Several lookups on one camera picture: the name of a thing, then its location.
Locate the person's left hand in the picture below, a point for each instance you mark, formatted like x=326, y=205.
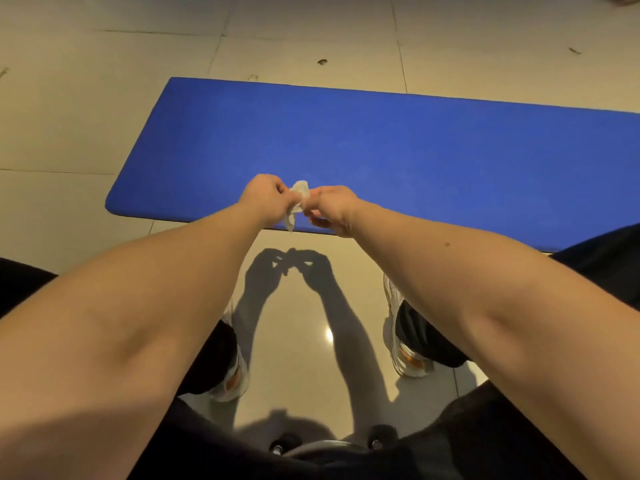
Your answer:
x=264, y=199

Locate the person's right hand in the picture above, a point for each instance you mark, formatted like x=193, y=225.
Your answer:
x=332, y=207

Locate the person's left fingers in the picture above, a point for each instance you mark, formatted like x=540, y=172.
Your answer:
x=292, y=198

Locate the person's right fingers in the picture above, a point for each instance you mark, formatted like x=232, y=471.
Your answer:
x=315, y=214

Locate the white tissue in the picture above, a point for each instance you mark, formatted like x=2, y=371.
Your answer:
x=297, y=199

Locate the person's left forearm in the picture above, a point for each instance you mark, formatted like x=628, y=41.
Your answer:
x=120, y=324

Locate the person's right forearm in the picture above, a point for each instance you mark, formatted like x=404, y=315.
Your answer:
x=500, y=314

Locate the blue yoga mat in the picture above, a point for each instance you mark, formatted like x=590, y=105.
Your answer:
x=400, y=159

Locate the person's right white sneaker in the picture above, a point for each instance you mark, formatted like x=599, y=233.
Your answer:
x=405, y=344

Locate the person's white sneaker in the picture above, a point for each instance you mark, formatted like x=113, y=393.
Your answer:
x=405, y=344
x=232, y=377

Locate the person's left white sneaker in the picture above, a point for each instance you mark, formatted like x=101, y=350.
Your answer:
x=232, y=377

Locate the grey head-mounted camera rig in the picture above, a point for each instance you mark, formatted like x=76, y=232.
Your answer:
x=327, y=443

